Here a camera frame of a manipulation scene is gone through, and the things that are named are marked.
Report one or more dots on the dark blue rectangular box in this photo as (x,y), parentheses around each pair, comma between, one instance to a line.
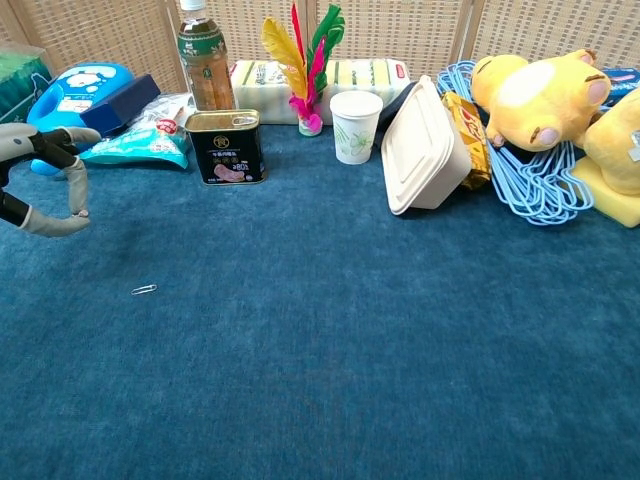
(120,105)

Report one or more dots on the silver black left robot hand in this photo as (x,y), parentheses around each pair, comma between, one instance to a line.
(77,190)

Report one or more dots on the brown tea drink bottle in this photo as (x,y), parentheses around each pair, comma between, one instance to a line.
(205,65)

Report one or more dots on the woven bamboo folding screen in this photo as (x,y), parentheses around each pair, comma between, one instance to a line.
(425,30)

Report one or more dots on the small paper clip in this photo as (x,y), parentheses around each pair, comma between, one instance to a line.
(144,289)

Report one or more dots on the blue carpet table cover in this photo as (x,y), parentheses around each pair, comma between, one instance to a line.
(320,325)

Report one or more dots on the white paper cup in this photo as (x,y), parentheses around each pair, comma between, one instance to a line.
(355,130)

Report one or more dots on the green tea bag box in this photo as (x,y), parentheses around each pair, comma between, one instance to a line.
(20,80)

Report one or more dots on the yellow green sponge pack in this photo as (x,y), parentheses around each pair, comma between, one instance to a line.
(365,75)

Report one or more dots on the light blue hanger bundle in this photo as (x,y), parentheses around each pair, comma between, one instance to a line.
(540,195)

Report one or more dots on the colourful feather shuttlecock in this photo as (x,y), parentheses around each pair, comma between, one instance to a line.
(305,100)

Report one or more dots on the yellow sponge block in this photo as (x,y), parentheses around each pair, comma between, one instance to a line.
(615,202)

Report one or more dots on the white teal snack bag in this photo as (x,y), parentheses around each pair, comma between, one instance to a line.
(145,145)

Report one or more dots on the pink blue cookie box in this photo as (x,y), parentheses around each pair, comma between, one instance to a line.
(625,85)

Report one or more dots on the yellow plush toy white belly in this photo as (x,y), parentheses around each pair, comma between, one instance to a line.
(540,100)

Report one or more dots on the black gold luncheon meat can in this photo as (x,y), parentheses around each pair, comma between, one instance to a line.
(227,150)

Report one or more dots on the yellow orange snack packet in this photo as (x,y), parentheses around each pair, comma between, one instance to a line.
(472,135)

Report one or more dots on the blue detergent bottle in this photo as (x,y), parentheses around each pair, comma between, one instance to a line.
(75,87)

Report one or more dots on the beige lidded lunch box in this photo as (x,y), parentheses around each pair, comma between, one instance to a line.
(425,150)

